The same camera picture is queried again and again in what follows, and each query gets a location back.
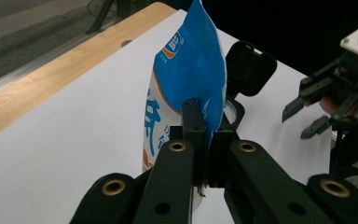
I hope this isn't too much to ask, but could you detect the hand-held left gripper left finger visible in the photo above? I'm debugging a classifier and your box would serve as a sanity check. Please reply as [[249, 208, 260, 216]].
[[169, 98, 209, 189]]

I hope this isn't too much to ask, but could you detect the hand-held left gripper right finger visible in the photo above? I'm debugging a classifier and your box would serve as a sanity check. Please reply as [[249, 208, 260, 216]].
[[208, 115, 241, 189]]

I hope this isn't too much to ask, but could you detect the glass jar with black lid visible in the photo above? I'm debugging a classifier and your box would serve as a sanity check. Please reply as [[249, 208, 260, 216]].
[[221, 40, 278, 132]]

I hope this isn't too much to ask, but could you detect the blue and white pouch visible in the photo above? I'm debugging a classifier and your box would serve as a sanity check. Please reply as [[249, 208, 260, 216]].
[[142, 0, 227, 213]]

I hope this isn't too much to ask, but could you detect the white table sheet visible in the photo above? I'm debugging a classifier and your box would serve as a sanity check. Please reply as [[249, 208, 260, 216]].
[[0, 8, 334, 224]]

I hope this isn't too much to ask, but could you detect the black tripod stand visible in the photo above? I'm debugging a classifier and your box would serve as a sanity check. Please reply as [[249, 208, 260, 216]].
[[85, 0, 144, 35]]

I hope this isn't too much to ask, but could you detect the metal floor rail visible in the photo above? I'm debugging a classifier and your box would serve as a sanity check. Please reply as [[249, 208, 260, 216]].
[[0, 31, 88, 99]]

